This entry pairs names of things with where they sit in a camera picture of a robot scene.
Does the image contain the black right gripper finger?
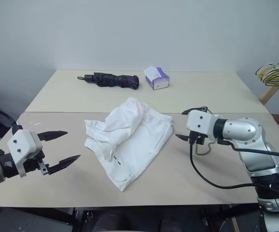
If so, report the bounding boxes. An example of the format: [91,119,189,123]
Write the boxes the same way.
[175,133,191,142]
[181,106,203,115]

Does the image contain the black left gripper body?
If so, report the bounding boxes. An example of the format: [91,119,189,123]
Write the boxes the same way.
[23,132,51,175]

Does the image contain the folded black purple umbrella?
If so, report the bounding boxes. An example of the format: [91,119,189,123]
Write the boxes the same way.
[76,72,140,91]

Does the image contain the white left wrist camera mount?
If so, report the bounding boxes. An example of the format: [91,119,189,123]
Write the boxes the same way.
[6,130,44,178]

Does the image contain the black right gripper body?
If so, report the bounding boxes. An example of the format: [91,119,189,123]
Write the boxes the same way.
[189,130,207,145]

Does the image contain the purple white tissue box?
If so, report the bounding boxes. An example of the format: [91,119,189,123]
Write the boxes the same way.
[143,66,171,91]

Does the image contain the white polo shirt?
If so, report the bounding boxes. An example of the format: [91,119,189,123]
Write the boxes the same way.
[84,97,174,193]

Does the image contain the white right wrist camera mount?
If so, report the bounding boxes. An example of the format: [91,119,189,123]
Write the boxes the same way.
[186,109,223,144]

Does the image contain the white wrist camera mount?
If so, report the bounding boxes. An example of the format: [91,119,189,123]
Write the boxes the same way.
[186,109,223,144]
[6,130,44,178]

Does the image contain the black metal stand frame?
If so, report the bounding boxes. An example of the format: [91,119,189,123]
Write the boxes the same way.
[0,204,263,232]

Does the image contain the bundle of wooden hangers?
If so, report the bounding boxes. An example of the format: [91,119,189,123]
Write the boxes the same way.
[258,83,279,106]

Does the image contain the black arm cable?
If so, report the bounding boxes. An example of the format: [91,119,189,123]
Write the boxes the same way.
[0,105,22,132]
[189,137,279,189]

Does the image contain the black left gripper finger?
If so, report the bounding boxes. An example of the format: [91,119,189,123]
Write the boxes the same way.
[48,155,82,175]
[37,130,69,142]

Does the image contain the bundle of clothes hangers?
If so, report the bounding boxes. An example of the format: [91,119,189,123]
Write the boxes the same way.
[256,65,279,87]

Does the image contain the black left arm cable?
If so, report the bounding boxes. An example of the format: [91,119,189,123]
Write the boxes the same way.
[0,105,22,132]

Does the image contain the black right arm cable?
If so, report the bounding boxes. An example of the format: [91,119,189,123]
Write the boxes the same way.
[189,137,279,189]

